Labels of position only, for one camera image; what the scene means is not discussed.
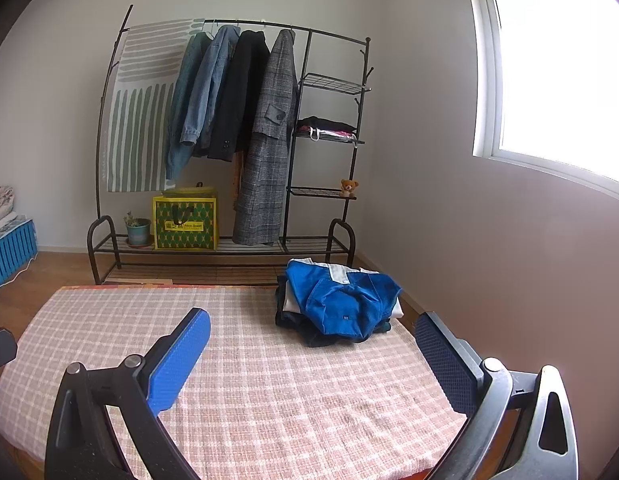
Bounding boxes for blue slatted plastic crate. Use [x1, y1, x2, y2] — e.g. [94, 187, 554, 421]
[0, 217, 38, 288]

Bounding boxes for black coat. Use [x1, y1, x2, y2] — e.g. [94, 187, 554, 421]
[206, 30, 271, 162]

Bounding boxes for brown wooden board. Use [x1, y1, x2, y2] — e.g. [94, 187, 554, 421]
[230, 152, 246, 211]

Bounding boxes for white and blue work jacket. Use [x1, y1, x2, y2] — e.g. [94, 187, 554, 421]
[284, 257, 405, 343]

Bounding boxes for blue denim jacket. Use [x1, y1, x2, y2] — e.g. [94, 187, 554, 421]
[179, 25, 240, 148]

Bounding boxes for white framed window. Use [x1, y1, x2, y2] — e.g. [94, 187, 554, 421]
[467, 0, 619, 196]

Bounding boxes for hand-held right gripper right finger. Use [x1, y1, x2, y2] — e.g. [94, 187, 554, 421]
[414, 310, 580, 480]

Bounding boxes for green striped white cloth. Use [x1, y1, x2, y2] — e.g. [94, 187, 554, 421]
[103, 19, 205, 193]

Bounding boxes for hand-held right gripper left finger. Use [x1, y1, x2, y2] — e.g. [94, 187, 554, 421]
[44, 307, 212, 480]

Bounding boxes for teal denim jacket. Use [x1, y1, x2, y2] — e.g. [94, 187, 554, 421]
[164, 30, 215, 181]

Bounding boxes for floral bedding bundle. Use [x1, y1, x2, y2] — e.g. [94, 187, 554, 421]
[0, 185, 17, 233]

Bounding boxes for yellow and green bag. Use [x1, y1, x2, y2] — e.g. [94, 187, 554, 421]
[152, 182, 219, 251]

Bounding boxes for folded black and pink clothes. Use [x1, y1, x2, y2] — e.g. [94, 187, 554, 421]
[295, 116, 357, 141]

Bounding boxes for grey plaid coat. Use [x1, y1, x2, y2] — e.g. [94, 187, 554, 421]
[232, 29, 299, 246]

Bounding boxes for navy blue folded clothes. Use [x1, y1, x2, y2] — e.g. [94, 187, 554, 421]
[275, 275, 405, 348]

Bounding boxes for small potted plant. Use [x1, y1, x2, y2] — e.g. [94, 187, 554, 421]
[123, 211, 152, 247]

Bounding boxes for black metal clothes rack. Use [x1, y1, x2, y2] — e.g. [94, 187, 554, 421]
[86, 5, 374, 283]

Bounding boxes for pink plaid bed blanket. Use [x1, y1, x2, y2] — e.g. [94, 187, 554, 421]
[0, 285, 470, 473]

